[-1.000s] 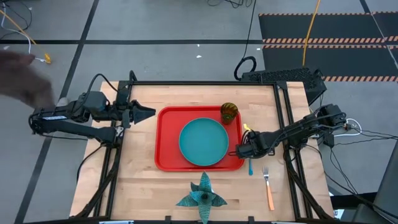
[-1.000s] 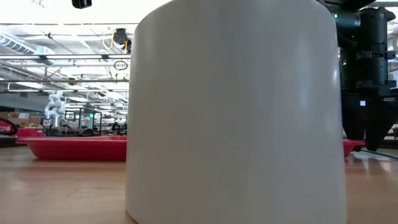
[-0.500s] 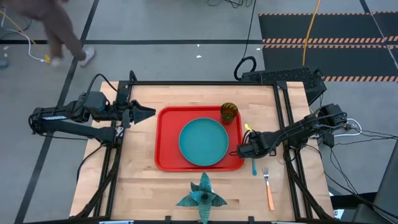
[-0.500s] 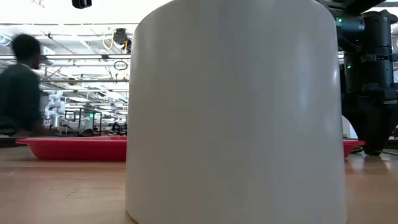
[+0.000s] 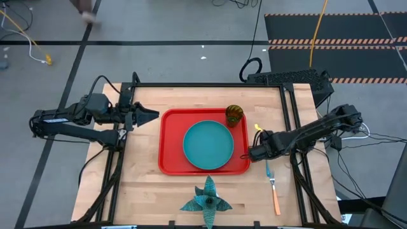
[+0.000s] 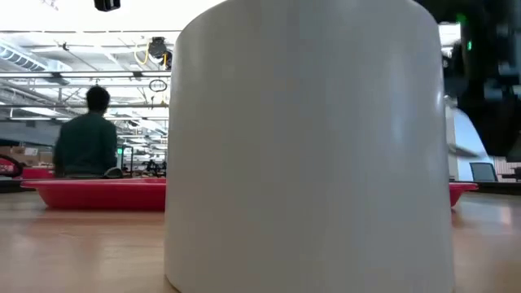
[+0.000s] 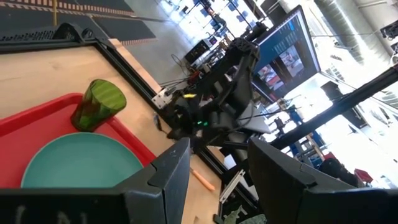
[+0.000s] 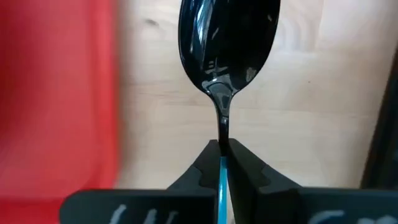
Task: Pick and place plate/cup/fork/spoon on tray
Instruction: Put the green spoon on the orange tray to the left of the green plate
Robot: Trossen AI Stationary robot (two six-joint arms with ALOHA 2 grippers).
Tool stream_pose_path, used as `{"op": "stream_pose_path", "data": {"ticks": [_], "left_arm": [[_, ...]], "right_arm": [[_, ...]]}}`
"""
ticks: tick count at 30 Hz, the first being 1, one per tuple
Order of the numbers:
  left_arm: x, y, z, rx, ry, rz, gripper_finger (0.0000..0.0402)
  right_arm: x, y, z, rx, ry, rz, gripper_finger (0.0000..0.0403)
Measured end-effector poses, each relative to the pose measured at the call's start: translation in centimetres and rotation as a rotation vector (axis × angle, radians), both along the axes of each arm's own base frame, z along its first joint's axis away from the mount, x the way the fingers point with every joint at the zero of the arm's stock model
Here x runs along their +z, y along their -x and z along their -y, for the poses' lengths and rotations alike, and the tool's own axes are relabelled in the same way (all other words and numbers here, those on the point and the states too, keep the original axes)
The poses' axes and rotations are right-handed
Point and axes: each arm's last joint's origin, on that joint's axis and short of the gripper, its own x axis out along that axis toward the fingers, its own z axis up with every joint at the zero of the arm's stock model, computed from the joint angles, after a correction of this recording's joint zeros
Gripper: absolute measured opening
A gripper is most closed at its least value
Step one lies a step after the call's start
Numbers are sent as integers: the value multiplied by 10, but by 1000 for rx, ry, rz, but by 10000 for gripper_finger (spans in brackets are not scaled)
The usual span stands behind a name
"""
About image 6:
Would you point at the grey ventilation duct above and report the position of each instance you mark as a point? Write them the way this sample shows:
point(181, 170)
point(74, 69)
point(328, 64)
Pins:
point(24, 59)

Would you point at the red storage bin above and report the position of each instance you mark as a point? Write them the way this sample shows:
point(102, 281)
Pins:
point(38, 173)

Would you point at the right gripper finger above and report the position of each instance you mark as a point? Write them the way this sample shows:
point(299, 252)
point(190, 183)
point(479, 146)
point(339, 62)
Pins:
point(500, 130)

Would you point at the black hanging device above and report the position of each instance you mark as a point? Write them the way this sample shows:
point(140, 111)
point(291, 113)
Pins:
point(107, 5)

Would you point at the grey office chair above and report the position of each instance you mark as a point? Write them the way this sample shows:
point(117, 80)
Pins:
point(483, 171)

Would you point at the person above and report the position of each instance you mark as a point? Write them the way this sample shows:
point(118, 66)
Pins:
point(87, 142)

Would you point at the red and black wheel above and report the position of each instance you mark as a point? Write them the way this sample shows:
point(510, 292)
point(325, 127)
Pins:
point(10, 167)

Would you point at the white cylindrical plant pot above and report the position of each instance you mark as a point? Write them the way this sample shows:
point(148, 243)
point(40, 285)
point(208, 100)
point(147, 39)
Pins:
point(309, 163)

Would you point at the black framed glass enclosure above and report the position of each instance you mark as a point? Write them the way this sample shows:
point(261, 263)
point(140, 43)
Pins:
point(127, 160)

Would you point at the red plastic tray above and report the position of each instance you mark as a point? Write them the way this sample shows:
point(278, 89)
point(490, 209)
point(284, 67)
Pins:
point(102, 195)

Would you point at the black aluminium table frame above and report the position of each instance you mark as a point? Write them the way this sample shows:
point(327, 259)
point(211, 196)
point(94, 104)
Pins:
point(500, 187)

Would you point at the brown cardboard box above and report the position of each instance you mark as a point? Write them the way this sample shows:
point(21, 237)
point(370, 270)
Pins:
point(28, 154)

